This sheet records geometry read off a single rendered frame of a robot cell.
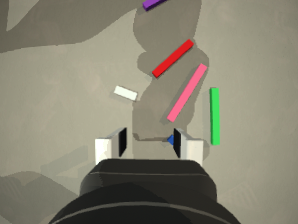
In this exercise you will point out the small blue cube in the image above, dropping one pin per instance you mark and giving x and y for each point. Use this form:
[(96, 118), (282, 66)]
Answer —
[(170, 140)]

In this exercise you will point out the red rod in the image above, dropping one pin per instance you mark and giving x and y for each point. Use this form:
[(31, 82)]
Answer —
[(172, 58)]

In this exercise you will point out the purple rod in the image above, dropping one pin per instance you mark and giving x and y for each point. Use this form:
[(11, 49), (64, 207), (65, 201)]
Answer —
[(149, 4)]

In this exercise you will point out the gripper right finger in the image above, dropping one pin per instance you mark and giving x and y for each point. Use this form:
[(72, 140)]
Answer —
[(186, 147)]

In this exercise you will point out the white rectangular bar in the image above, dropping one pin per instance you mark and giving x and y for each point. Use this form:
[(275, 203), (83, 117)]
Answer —
[(126, 93)]

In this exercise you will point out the green rod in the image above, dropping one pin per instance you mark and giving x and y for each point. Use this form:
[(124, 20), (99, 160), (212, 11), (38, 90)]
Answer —
[(214, 116)]

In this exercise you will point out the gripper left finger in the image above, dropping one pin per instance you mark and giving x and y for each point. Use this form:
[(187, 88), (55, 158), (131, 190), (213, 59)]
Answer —
[(111, 146)]

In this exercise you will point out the pink rod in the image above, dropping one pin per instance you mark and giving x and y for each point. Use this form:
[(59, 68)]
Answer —
[(186, 92)]

